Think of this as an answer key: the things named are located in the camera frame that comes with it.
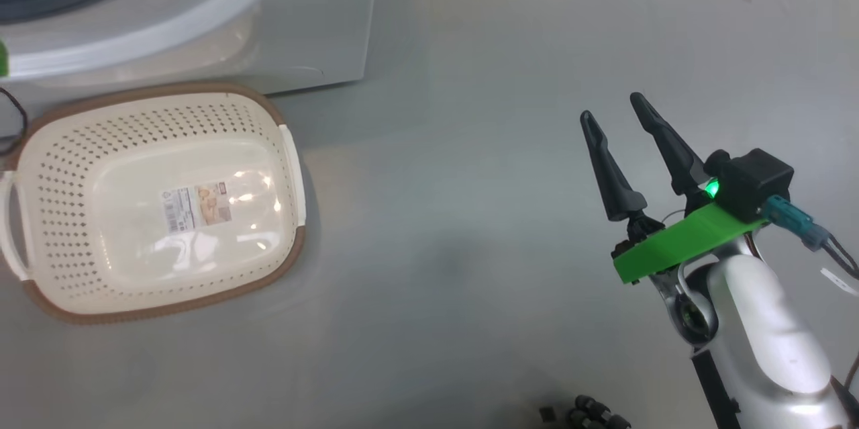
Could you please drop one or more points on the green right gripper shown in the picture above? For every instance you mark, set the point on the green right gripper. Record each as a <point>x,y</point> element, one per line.
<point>684,237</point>

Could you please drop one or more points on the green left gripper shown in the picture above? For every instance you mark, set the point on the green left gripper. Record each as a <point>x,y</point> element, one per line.
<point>3,58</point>

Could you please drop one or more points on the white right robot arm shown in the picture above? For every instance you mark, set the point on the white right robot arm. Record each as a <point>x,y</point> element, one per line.
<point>758,328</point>

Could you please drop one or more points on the black knobbed robot base part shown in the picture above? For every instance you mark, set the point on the black knobbed robot base part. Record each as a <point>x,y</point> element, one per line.
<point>590,412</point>

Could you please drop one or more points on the white front-load washing machine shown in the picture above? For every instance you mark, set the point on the white front-load washing machine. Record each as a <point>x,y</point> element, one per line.
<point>302,13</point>

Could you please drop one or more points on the cream perforated laundry basket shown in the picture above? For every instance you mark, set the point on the cream perforated laundry basket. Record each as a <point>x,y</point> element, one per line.
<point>100,147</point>

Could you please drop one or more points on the paper basket label sticker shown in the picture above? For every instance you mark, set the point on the paper basket label sticker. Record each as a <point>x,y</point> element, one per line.
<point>196,207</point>

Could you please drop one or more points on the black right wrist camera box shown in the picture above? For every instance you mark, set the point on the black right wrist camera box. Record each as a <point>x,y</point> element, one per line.
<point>755,180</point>

